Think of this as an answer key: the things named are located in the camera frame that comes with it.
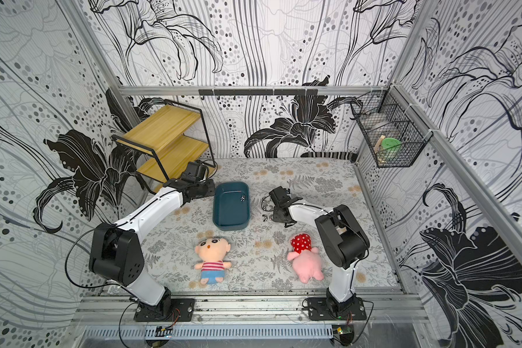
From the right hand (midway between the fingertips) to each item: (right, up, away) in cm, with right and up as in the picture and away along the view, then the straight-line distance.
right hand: (284, 213), depth 99 cm
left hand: (-31, +11, -8) cm, 34 cm away
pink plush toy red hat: (+6, -13, -22) cm, 26 cm away
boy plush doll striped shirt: (-28, -11, -20) cm, 36 cm away
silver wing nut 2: (-9, -2, -3) cm, 9 cm away
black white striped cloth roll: (+37, +29, +20) cm, 51 cm away
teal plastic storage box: (-25, +3, +2) cm, 25 cm away
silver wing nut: (-20, +6, +3) cm, 21 cm away
